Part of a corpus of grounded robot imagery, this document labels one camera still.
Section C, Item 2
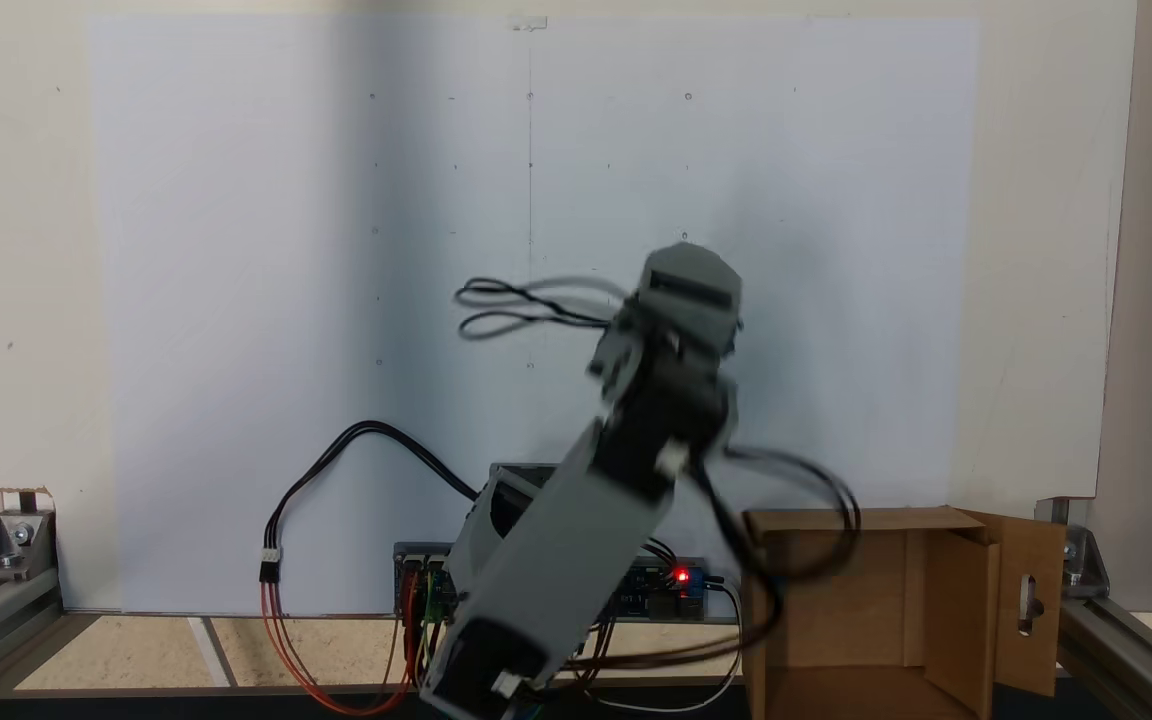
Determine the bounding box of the blue circuit board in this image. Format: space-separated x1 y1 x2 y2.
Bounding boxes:
626 558 709 621

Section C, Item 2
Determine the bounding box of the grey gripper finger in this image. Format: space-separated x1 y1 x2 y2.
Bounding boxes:
641 242 744 297

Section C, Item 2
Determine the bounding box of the large white paper sheet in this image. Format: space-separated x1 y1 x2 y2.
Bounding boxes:
84 14 983 615

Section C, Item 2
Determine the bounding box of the black cable with white connector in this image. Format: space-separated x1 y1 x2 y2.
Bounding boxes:
258 420 485 586

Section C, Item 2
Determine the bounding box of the black looping arm cable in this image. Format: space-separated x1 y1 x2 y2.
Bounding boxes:
696 445 862 641
454 277 637 341

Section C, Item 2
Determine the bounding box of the metal corner bracket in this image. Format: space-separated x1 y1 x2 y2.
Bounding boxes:
1036 497 1110 601
0 508 59 583

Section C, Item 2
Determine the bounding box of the open cardboard box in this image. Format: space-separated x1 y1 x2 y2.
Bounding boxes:
741 505 1069 720

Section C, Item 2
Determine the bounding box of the small motor controller board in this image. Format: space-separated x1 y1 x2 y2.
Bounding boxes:
394 543 457 623

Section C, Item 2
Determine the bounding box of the red orange wire bundle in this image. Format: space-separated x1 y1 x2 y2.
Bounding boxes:
261 575 427 716

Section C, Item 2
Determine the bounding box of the thin white cable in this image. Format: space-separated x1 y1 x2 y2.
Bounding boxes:
586 582 743 713

